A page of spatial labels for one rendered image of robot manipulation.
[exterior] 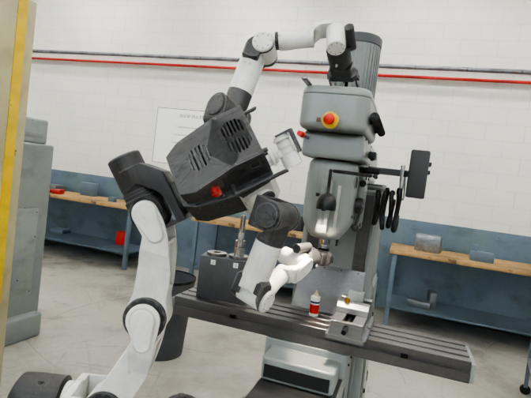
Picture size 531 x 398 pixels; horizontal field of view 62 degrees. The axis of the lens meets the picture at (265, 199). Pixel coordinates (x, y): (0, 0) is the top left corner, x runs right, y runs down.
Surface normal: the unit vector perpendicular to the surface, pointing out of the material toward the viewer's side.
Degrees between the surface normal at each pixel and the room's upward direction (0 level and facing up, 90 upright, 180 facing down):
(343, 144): 90
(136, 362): 115
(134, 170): 90
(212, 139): 75
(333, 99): 90
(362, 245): 90
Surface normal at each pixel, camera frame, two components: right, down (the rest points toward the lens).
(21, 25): 0.94, 0.14
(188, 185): -0.43, -0.28
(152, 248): 0.02, 0.05
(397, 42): -0.30, 0.01
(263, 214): -0.48, -0.07
